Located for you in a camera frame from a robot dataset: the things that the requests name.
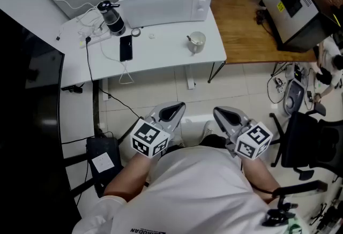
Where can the metal spoon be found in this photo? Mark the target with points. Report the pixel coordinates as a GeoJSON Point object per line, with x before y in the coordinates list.
{"type": "Point", "coordinates": [193, 40]}

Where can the person's left white sneaker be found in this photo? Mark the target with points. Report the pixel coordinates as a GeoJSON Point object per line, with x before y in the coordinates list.
{"type": "Point", "coordinates": [179, 142]}

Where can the black smartphone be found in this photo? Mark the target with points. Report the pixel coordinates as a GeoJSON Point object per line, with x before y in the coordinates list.
{"type": "Point", "coordinates": [126, 48]}

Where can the person's black trousers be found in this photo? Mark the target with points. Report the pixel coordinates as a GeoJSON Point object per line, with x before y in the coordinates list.
{"type": "Point", "coordinates": [213, 140]}

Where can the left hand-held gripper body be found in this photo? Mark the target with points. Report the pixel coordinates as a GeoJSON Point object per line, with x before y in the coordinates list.
{"type": "Point", "coordinates": [150, 139]}

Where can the large black monitor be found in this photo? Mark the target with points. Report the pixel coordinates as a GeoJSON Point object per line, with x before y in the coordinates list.
{"type": "Point", "coordinates": [21, 120]}

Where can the black blender bottle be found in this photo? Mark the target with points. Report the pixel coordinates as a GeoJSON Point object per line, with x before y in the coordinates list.
{"type": "Point", "coordinates": [113, 22]}

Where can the white power strip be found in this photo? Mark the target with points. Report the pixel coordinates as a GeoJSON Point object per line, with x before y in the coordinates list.
{"type": "Point", "coordinates": [95, 40]}
{"type": "Point", "coordinates": [89, 20]}

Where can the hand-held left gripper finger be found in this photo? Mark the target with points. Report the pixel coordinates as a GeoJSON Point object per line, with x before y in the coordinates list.
{"type": "Point", "coordinates": [175, 121]}
{"type": "Point", "coordinates": [160, 109]}

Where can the person's left forearm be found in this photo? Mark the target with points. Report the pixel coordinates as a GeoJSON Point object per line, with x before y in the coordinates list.
{"type": "Point", "coordinates": [128, 174]}

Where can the black box white label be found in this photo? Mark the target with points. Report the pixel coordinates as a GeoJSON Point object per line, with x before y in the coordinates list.
{"type": "Point", "coordinates": [103, 152]}

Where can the person's white sneaker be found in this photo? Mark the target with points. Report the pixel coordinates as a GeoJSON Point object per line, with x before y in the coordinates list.
{"type": "Point", "coordinates": [179, 142]}
{"type": "Point", "coordinates": [208, 128]}

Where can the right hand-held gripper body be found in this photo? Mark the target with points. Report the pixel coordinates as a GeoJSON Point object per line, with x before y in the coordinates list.
{"type": "Point", "coordinates": [253, 142]}

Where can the person's right forearm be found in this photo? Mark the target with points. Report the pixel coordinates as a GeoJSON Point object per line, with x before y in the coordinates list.
{"type": "Point", "coordinates": [257, 174]}

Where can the grey tape roll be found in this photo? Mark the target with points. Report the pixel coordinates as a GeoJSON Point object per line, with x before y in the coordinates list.
{"type": "Point", "coordinates": [133, 32]}

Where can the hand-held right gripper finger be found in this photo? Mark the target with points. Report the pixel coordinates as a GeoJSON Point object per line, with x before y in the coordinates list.
{"type": "Point", "coordinates": [238, 116]}
{"type": "Point", "coordinates": [223, 123]}

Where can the grey floor device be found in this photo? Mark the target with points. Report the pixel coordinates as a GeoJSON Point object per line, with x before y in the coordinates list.
{"type": "Point", "coordinates": [293, 96]}

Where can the black computer monitor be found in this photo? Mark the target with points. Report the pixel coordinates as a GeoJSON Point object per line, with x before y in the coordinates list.
{"type": "Point", "coordinates": [294, 21]}

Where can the black office chair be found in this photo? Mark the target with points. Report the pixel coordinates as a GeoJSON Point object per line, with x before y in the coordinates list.
{"type": "Point", "coordinates": [305, 136]}

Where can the black desk controller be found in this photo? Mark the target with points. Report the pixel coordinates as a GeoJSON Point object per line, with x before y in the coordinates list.
{"type": "Point", "coordinates": [72, 89]}

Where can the person's white shirt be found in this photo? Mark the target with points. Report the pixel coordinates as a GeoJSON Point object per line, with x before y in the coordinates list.
{"type": "Point", "coordinates": [201, 195]}

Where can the white mug with spoon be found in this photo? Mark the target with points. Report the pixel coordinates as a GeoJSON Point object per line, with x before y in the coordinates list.
{"type": "Point", "coordinates": [195, 45]}

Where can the person's right white sneaker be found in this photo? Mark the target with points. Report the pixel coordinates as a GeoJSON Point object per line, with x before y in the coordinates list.
{"type": "Point", "coordinates": [208, 128]}

